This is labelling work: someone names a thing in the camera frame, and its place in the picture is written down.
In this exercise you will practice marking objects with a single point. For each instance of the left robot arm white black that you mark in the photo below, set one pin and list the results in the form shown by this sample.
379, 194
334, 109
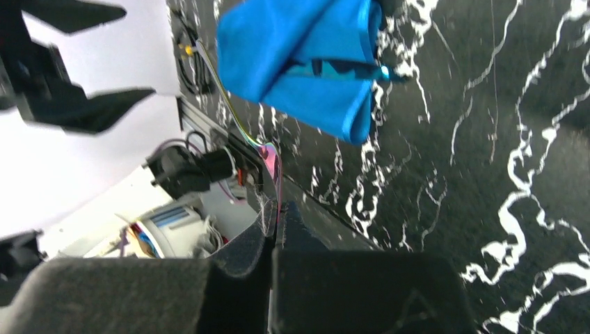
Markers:
175, 167

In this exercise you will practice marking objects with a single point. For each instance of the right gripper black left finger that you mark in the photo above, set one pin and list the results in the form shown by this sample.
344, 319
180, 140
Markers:
227, 292

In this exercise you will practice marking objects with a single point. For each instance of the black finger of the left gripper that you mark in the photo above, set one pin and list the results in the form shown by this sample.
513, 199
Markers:
45, 94
71, 16

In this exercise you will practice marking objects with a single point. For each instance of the aluminium frame rail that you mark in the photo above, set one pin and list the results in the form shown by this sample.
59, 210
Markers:
192, 118

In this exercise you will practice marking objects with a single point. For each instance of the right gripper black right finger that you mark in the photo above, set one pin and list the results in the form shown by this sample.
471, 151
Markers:
318, 290

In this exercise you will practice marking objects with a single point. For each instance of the blue cloth napkin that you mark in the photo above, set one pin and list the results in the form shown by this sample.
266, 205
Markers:
313, 60

